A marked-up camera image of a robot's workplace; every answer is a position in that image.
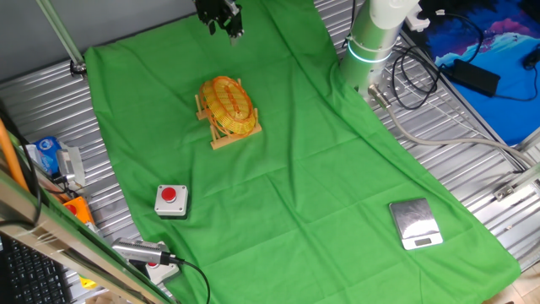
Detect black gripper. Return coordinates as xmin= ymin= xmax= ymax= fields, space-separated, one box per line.
xmin=194 ymin=0 xmax=246 ymax=46

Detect yellow woven plastic basket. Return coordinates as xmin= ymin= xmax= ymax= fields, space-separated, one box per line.
xmin=197 ymin=75 xmax=257 ymax=138

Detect wooden dish rack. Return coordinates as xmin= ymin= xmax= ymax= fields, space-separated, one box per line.
xmin=194 ymin=78 xmax=263 ymax=151

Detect green cloth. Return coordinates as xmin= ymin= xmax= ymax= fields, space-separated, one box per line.
xmin=84 ymin=0 xmax=522 ymax=304

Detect grey box red push button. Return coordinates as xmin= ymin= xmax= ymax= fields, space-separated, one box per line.
xmin=154 ymin=184 xmax=190 ymax=219
xmin=145 ymin=252 xmax=181 ymax=285

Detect blue tissue pack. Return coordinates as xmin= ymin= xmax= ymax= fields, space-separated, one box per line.
xmin=33 ymin=135 xmax=64 ymax=176

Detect orange box red push button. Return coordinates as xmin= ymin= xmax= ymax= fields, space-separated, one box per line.
xmin=62 ymin=196 xmax=96 ymax=225

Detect orange pole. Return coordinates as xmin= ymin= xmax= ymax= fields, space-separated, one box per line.
xmin=0 ymin=117 xmax=30 ymax=193

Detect black power adapter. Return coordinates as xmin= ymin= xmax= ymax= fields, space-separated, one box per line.
xmin=450 ymin=58 xmax=502 ymax=98

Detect silver kitchen scale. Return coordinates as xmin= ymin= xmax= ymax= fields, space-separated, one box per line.
xmin=387 ymin=197 xmax=444 ymax=252

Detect blue patterned mouse pad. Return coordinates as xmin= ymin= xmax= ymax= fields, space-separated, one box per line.
xmin=417 ymin=0 xmax=540 ymax=147

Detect black computer mouse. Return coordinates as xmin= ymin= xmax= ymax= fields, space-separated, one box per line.
xmin=521 ymin=45 xmax=540 ymax=71

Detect black keyboard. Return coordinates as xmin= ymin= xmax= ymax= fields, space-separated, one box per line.
xmin=0 ymin=234 xmax=73 ymax=304

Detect aluminium frame post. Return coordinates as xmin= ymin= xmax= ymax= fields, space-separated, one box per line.
xmin=35 ymin=0 xmax=89 ymax=80

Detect grey hose metal connector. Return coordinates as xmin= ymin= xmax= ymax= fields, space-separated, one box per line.
xmin=365 ymin=83 xmax=539 ymax=170

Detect black cable loops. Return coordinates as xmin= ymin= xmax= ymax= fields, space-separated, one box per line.
xmin=390 ymin=44 xmax=446 ymax=111

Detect silver depth camera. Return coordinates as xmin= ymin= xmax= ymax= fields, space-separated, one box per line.
xmin=56 ymin=145 xmax=87 ymax=187
xmin=111 ymin=236 xmax=174 ymax=267

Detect black camera cable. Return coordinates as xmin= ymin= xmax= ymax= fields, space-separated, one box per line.
xmin=166 ymin=255 xmax=212 ymax=304

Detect green edged frame beam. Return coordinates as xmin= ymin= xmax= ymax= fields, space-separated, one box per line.
xmin=0 ymin=166 xmax=176 ymax=304

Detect aluminium rail bracket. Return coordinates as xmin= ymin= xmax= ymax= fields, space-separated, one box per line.
xmin=492 ymin=162 xmax=540 ymax=203

